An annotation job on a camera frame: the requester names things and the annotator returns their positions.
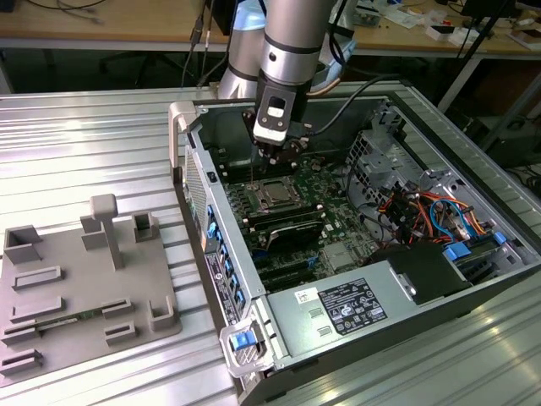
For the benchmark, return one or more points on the metal disk bay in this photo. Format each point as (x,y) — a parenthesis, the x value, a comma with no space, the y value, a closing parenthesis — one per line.
(437,179)

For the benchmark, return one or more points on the grey power supply unit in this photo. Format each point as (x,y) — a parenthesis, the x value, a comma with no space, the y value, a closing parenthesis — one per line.
(296,321)

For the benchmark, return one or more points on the blue case latch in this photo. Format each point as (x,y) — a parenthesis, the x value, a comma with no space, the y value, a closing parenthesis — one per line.
(239,341)

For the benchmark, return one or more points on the black glossy cooler shroud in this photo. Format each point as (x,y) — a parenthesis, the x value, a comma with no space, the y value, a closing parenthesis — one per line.
(296,237)

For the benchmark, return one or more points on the wooden top desk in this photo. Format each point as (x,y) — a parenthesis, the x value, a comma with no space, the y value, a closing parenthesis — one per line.
(105,25)
(422,46)

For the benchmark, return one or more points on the perforated metal disk cage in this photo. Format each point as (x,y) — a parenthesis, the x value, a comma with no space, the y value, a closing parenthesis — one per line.
(393,152)

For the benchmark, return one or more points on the green RAM stick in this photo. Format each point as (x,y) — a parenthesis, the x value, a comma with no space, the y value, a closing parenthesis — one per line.
(67,318)

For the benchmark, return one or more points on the silver topped CPU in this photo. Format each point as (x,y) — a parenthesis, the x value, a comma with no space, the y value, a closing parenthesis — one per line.
(281,192)

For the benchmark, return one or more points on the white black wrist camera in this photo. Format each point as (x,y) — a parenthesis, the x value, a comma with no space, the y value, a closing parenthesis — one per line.
(274,122)

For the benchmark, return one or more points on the small white box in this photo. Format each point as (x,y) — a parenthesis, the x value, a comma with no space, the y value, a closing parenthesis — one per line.
(439,33)

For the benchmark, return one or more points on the open PC case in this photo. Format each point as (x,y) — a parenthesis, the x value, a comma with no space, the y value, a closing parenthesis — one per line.
(422,338)

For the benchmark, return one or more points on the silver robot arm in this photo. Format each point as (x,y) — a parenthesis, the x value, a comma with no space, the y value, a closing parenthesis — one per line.
(291,42)

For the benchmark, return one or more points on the green motherboard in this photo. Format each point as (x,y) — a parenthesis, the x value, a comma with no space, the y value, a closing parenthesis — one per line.
(346,220)

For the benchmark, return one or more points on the grey parts rack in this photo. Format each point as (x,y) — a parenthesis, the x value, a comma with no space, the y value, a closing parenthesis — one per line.
(84,262)

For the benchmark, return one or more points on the black expansion slot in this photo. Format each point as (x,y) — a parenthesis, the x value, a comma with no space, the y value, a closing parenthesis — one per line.
(291,282)
(283,268)

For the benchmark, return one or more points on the CPU socket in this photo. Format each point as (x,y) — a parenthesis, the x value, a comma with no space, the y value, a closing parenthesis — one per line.
(270,210)

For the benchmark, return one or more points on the silver chipset heatsink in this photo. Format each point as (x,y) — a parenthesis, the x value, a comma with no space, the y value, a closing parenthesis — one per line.
(338,258)

